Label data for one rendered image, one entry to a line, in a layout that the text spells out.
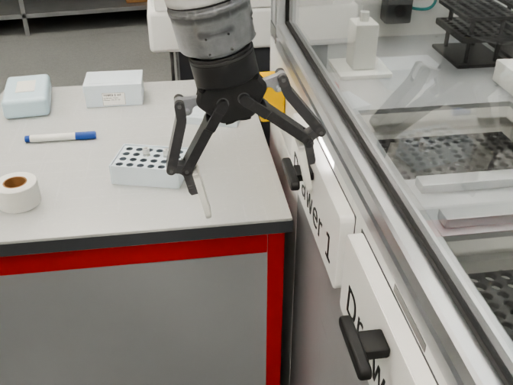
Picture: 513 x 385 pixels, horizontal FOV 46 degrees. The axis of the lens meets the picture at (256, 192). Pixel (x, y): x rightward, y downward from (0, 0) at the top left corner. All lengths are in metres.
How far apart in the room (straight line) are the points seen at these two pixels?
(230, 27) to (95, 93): 0.78
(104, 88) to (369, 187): 0.86
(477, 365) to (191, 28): 0.42
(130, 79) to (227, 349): 0.63
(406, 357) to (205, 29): 0.37
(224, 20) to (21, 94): 0.83
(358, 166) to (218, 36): 0.21
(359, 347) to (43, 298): 0.65
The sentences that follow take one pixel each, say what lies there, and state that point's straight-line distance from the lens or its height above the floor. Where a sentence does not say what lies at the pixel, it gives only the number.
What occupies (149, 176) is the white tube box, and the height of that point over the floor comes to 0.78.
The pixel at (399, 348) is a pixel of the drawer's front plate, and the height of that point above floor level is 0.93.
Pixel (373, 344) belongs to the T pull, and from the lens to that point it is 0.58.
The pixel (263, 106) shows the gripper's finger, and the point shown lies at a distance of 0.72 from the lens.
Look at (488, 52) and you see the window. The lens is 0.45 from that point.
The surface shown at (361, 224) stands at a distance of 0.68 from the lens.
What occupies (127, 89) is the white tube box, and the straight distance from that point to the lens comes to 1.38.
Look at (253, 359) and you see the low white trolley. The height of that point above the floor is 0.43.
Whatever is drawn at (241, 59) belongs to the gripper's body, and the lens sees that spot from 0.68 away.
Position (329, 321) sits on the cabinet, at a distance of 0.90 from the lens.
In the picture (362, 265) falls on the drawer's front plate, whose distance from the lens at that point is 0.64.
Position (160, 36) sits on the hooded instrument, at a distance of 1.57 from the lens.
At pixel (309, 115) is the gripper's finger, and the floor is 1.01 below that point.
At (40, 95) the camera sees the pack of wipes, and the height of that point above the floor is 0.80.
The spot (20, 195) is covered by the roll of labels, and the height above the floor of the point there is 0.79.
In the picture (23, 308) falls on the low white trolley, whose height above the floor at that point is 0.61.
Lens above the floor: 1.32
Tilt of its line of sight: 32 degrees down
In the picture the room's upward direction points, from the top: straight up
